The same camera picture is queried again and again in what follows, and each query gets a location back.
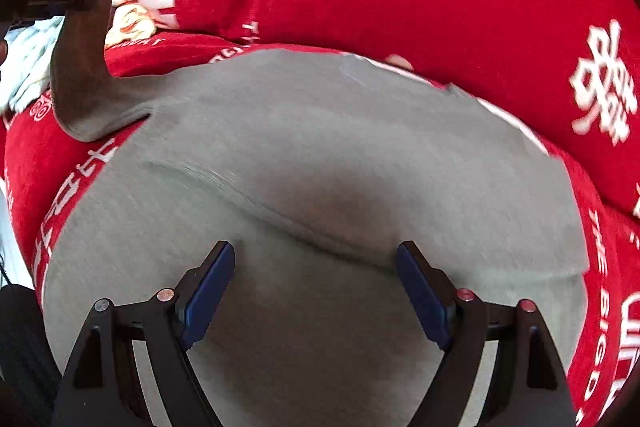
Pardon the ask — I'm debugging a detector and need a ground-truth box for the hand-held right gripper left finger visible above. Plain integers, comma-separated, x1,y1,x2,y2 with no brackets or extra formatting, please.
52,241,236,427

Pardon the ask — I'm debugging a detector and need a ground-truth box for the pile of white patterned clothes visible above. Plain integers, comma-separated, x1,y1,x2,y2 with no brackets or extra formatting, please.
0,0,116,112

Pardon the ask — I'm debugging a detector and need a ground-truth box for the grey small garment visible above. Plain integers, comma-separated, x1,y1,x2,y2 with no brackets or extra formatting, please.
42,0,591,427

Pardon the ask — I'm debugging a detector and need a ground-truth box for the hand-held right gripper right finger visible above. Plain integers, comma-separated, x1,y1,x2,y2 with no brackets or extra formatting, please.
396,241,576,427

